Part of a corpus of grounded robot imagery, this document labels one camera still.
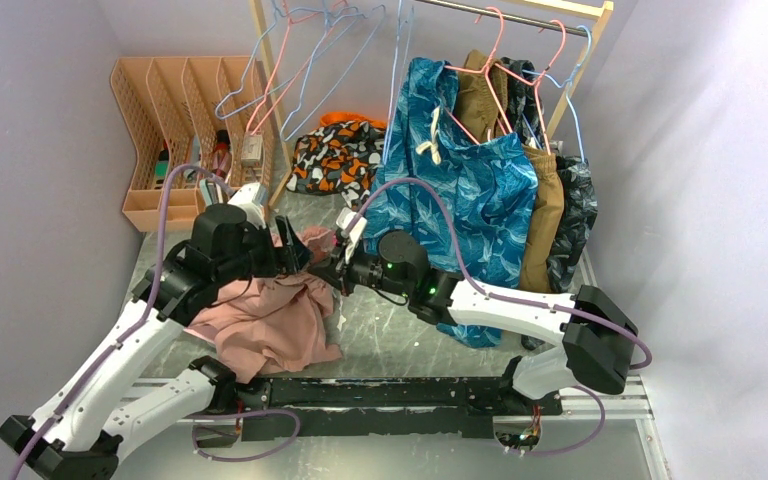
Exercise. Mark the pink hanger on left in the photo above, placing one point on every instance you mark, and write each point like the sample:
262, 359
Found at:
269, 104

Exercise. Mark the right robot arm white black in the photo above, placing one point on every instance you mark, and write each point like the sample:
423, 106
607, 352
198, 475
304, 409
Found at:
591, 341

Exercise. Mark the brown shorts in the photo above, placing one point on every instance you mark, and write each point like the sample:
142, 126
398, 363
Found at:
509, 96

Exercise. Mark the peach plastic file organizer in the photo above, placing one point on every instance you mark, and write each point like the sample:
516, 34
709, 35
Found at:
176, 110

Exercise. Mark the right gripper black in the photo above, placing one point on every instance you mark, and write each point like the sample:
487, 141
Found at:
337, 273

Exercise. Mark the blue shark print shorts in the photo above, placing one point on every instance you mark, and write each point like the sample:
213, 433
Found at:
489, 189

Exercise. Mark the dark grey patterned shorts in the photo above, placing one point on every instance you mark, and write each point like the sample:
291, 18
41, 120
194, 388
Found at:
563, 214

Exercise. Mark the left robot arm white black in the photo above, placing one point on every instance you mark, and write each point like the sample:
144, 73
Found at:
83, 431

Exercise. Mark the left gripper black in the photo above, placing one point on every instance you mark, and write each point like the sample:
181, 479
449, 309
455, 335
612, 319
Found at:
293, 256

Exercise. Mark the pink hanger with blue shorts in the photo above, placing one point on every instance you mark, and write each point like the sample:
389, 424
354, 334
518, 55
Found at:
483, 73

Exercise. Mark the pink hanger with brown shorts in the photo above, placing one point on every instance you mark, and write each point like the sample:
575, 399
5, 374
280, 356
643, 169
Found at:
543, 79

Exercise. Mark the orange camouflage shorts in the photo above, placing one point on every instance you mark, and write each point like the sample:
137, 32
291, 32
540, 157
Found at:
340, 157

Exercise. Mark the light blue wire hanger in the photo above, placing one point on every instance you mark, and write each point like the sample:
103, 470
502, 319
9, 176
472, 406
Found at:
403, 32

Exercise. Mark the pink shorts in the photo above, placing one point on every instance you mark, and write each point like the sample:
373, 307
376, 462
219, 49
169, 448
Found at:
267, 326

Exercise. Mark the wooden clothes rack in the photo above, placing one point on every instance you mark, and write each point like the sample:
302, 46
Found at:
600, 16

